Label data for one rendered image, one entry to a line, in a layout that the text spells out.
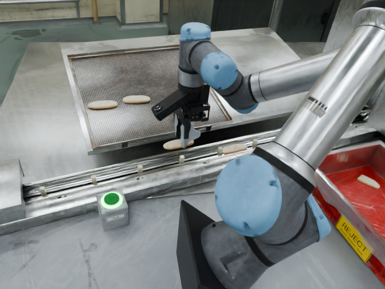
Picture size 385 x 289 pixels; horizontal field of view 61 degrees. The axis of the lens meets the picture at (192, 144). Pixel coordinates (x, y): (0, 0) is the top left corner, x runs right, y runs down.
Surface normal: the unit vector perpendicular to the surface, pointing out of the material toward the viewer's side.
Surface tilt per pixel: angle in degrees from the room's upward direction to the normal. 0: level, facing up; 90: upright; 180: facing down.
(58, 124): 0
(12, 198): 0
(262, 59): 10
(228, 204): 51
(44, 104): 0
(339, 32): 90
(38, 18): 90
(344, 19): 90
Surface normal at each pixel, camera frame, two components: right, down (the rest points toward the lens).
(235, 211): -0.64, -0.29
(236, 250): -0.18, -0.29
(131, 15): 0.40, 0.61
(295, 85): -0.36, 0.64
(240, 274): 0.17, 0.20
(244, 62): 0.15, -0.65
